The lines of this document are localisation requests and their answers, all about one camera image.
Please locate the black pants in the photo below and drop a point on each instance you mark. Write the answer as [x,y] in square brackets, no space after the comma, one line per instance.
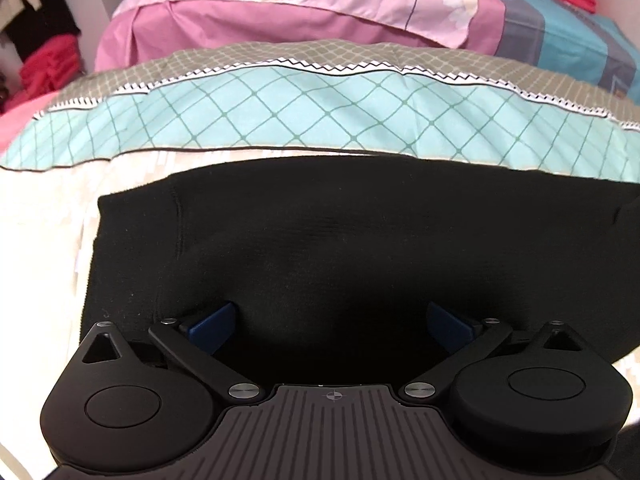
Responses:
[350,240]

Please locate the pink floral quilt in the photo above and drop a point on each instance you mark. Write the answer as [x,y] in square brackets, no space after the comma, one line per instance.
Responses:
[280,5]

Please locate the dark hanging clothes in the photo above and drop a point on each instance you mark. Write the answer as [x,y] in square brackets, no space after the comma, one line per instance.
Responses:
[35,5]

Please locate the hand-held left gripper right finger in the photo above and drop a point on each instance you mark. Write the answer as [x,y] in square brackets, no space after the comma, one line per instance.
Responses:
[447,325]

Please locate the teal checked quilt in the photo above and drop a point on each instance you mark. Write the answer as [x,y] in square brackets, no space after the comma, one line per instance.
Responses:
[300,110]

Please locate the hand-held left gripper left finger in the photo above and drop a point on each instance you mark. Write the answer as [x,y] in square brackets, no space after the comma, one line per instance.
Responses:
[212,327]

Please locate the blue and grey folded blanket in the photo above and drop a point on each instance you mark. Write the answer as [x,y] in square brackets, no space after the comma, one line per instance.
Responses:
[565,40]

